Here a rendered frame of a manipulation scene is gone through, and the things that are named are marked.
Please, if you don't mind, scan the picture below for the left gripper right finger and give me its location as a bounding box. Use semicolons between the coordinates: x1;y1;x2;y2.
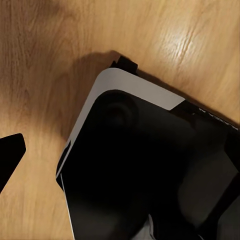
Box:
224;133;240;173

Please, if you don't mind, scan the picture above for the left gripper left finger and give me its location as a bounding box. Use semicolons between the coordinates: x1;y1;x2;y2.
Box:
0;133;26;193

